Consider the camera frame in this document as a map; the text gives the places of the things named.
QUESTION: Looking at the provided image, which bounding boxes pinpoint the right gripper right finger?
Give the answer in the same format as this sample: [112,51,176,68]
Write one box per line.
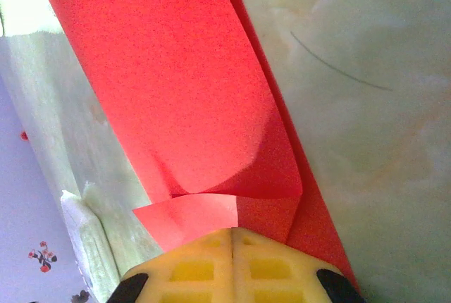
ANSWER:
[232,229,366,303]

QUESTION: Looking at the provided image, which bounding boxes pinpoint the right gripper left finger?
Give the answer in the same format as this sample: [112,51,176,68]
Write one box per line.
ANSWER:
[109,228,233,303]

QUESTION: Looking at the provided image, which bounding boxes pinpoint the red square paper sheet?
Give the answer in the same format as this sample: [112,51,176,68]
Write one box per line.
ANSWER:
[42,0,361,295]

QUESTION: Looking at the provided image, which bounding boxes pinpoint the white blue plastic sachet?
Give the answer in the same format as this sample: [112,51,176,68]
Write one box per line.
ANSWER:
[60,181,123,300]

